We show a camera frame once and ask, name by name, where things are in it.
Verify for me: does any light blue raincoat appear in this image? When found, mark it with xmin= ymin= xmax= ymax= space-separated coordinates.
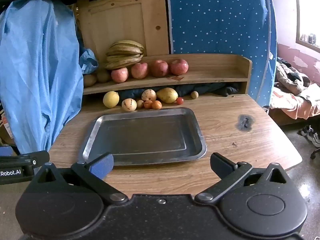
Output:
xmin=0 ymin=0 xmax=84 ymax=155

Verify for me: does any large striped pepino melon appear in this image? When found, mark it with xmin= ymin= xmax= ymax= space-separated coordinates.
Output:
xmin=141 ymin=89 xmax=157 ymax=102

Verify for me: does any bed with pink sheet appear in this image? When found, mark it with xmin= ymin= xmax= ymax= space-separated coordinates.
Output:
xmin=269 ymin=82 xmax=320 ymax=127

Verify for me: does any pile of clothes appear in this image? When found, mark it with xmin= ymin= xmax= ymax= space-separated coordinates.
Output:
xmin=274 ymin=57 xmax=313 ymax=95

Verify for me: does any wooden panel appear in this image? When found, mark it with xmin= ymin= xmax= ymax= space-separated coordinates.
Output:
xmin=75 ymin=0 xmax=171 ymax=63

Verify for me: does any blue plastic bag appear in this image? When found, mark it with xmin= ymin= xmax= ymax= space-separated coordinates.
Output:
xmin=79 ymin=48 xmax=99 ymax=75

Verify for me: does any yellow mango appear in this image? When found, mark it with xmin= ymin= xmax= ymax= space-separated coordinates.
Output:
xmin=156 ymin=87 xmax=178 ymax=104

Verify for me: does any red apple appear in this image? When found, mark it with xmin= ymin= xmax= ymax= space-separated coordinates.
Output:
xmin=131 ymin=62 xmax=149 ymax=80
xmin=150 ymin=59 xmax=169 ymax=78
xmin=169 ymin=59 xmax=189 ymax=76
xmin=111 ymin=67 xmax=129 ymax=83

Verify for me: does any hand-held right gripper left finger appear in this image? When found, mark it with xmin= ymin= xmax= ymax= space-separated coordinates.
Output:
xmin=34 ymin=152 xmax=129 ymax=205

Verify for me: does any metal tray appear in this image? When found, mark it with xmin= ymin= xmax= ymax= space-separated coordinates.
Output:
xmin=79 ymin=107 xmax=207 ymax=167

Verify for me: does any blue dotted cloth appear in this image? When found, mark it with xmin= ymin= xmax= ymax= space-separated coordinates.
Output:
xmin=165 ymin=0 xmax=278 ymax=107

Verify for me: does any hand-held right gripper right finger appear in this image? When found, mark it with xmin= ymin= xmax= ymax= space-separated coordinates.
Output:
xmin=194 ymin=152 xmax=288 ymax=204

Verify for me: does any small striped pepino melon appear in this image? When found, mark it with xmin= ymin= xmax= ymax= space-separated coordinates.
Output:
xmin=121 ymin=98 xmax=137 ymax=112

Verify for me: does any round yellow fruit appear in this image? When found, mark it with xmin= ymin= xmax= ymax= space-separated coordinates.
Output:
xmin=103 ymin=91 xmax=120 ymax=108

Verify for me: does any dark blue jacket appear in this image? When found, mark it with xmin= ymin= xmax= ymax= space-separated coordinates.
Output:
xmin=117 ymin=82 xmax=239 ymax=100

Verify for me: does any bunch of bananas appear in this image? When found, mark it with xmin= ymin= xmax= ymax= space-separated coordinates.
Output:
xmin=104 ymin=40 xmax=145 ymax=70

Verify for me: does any window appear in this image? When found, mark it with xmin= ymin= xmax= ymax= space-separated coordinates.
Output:
xmin=294 ymin=0 xmax=320 ymax=53

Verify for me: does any brown kiwi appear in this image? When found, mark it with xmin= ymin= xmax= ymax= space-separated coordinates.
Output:
xmin=96 ymin=69 xmax=112 ymax=83
xmin=83 ymin=74 xmax=97 ymax=87

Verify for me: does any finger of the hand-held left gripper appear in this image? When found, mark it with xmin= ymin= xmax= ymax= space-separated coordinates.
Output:
xmin=0 ymin=150 xmax=50 ymax=168

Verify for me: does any white black sneaker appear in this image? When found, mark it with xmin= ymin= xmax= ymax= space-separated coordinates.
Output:
xmin=308 ymin=130 xmax=320 ymax=148
xmin=299 ymin=125 xmax=314 ymax=138

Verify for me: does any wooden shelf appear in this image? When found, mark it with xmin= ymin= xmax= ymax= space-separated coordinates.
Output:
xmin=81 ymin=53 xmax=253 ymax=96

